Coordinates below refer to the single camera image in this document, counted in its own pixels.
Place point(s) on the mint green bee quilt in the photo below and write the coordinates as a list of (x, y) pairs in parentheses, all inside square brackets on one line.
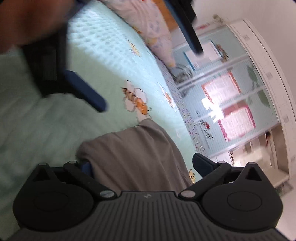
[(106, 52)]

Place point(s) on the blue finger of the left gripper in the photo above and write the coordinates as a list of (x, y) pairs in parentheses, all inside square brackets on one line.
[(184, 15), (76, 86)]

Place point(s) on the grey trousers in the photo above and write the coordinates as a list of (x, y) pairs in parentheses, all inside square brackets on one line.
[(139, 158)]

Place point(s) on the white blue-bordered poster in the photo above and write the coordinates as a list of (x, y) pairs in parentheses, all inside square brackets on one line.
[(210, 55)]

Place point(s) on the person's hand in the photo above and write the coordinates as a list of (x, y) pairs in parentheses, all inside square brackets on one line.
[(25, 21)]

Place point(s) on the pink-bordered poster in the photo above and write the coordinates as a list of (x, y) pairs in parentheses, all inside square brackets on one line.
[(237, 124), (220, 90)]

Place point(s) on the coiled grey hoop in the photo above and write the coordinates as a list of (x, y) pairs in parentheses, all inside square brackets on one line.
[(181, 73)]

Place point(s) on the pink-bordered poster right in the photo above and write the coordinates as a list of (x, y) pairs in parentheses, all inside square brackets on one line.
[(237, 124)]

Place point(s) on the pink-bordered poster left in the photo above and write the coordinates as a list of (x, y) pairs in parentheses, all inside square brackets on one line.
[(220, 90)]

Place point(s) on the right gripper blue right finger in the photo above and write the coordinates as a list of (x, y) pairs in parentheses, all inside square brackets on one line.
[(212, 174)]

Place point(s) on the light blue sliding wardrobe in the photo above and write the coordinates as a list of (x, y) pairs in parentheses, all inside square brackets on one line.
[(238, 99)]

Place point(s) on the wooden headboard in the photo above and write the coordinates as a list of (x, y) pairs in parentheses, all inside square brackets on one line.
[(170, 21)]

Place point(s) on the floral purple duvet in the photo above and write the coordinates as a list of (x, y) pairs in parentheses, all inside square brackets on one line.
[(146, 18)]

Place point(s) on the dotted purple bed sheet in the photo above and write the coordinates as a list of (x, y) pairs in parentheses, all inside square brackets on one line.
[(191, 126)]

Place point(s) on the red hanging ornament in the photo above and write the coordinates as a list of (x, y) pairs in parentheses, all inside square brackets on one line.
[(215, 21)]

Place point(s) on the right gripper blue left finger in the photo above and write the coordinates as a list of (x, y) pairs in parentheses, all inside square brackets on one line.
[(81, 174)]

